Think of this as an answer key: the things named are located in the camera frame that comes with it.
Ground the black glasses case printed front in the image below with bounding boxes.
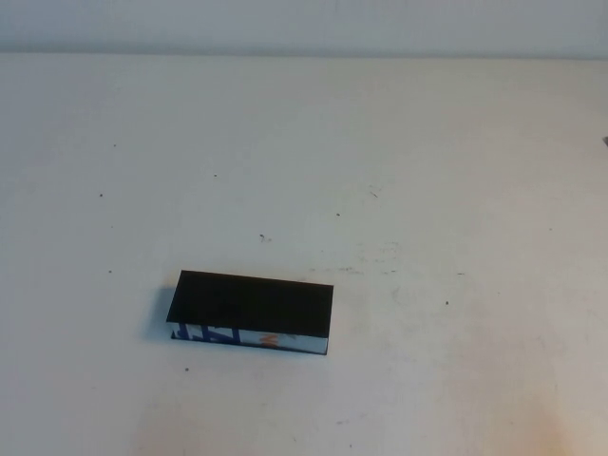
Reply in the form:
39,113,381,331
166,269,335,357

